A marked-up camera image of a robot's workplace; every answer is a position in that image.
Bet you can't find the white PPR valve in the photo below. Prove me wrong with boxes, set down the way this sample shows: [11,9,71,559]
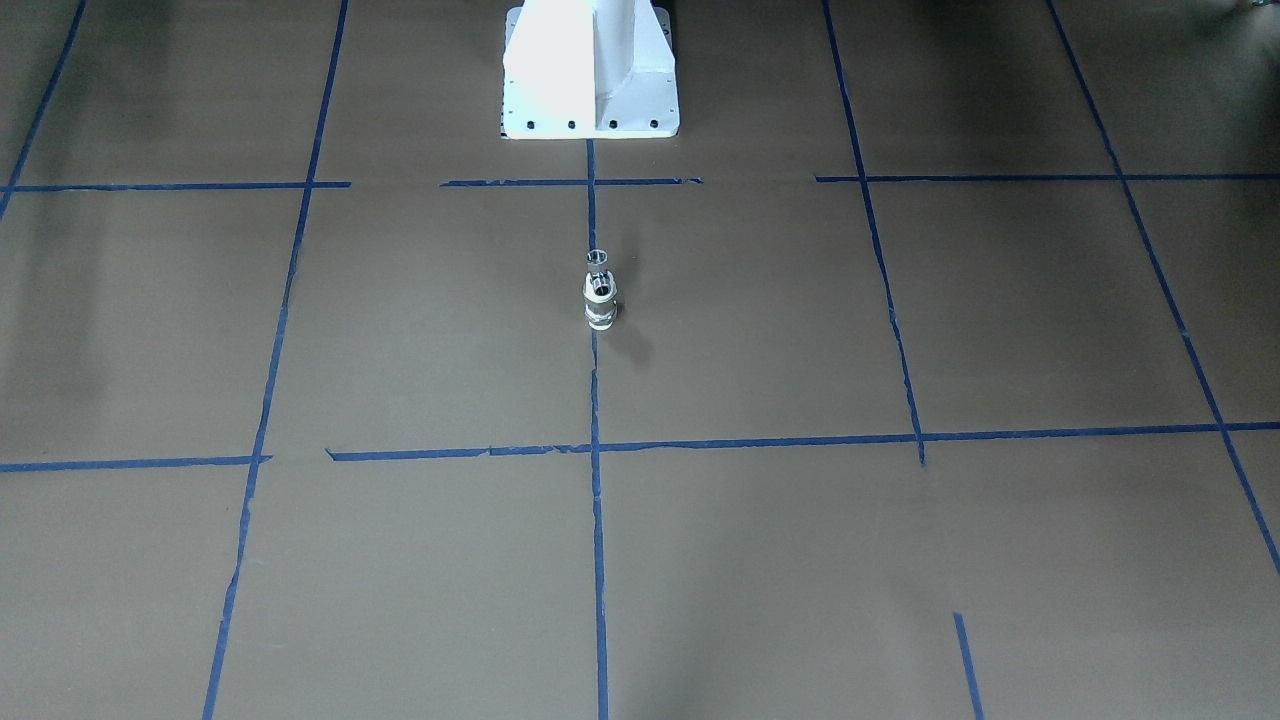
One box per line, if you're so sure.
[582,249,620,331]

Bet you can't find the white pillar mount base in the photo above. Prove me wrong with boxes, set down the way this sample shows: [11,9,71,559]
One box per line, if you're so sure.
[500,1,681,141]

